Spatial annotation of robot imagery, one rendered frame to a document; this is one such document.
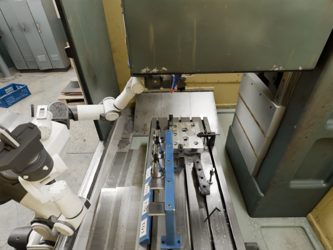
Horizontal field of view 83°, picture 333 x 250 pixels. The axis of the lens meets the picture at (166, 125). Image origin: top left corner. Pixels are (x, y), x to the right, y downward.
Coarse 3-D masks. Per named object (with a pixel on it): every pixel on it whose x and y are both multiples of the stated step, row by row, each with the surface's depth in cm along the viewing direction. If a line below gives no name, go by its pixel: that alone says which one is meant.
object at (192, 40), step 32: (128, 0) 55; (160, 0) 55; (192, 0) 55; (224, 0) 55; (256, 0) 55; (288, 0) 55; (320, 0) 55; (128, 32) 60; (160, 32) 60; (192, 32) 60; (224, 32) 60; (256, 32) 60; (288, 32) 60; (320, 32) 60; (160, 64) 66; (192, 64) 66; (224, 64) 66; (256, 64) 66; (288, 64) 66
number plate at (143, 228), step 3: (144, 219) 95; (141, 222) 96; (144, 222) 94; (141, 225) 95; (144, 225) 93; (141, 228) 93; (144, 228) 91; (141, 231) 92; (144, 231) 90; (141, 234) 91; (144, 234) 89
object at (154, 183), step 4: (152, 180) 81; (156, 180) 81; (160, 180) 81; (164, 180) 81; (148, 184) 80; (152, 184) 80; (156, 184) 79; (160, 184) 79; (164, 184) 79; (152, 188) 78; (156, 188) 78; (160, 188) 78; (164, 188) 78
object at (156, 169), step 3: (153, 162) 79; (156, 162) 79; (159, 162) 80; (153, 165) 80; (156, 165) 79; (159, 165) 80; (153, 168) 81; (156, 168) 80; (159, 168) 81; (153, 171) 82; (156, 171) 81; (159, 171) 81; (156, 174) 82; (159, 174) 82
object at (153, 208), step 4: (148, 204) 72; (152, 204) 72; (156, 204) 72; (160, 204) 72; (164, 204) 72; (148, 208) 71; (152, 208) 71; (156, 208) 71; (160, 208) 71; (164, 208) 71; (148, 212) 70; (152, 212) 70; (156, 212) 70; (160, 212) 70; (164, 212) 70
